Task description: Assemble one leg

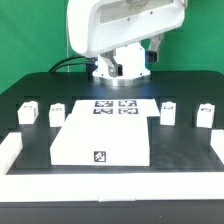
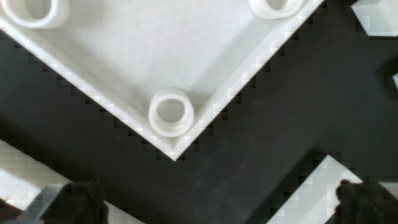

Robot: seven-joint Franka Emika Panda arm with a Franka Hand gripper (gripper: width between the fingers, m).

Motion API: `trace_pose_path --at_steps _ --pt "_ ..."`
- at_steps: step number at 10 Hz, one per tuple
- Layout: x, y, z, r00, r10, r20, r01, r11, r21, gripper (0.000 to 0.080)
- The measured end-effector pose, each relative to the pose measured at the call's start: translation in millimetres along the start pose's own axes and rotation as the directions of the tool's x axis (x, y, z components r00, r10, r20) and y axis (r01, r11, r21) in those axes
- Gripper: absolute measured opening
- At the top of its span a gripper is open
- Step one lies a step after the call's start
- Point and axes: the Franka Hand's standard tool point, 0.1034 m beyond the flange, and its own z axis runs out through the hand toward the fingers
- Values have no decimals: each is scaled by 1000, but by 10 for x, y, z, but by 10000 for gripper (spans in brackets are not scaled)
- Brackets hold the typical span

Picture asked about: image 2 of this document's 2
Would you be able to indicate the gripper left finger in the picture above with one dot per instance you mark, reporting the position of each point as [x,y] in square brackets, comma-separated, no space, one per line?
[68,204]

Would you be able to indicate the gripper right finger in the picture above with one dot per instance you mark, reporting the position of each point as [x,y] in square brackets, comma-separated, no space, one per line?
[367,204]

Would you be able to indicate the white square tabletop part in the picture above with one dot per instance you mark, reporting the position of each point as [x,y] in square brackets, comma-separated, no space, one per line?
[157,55]

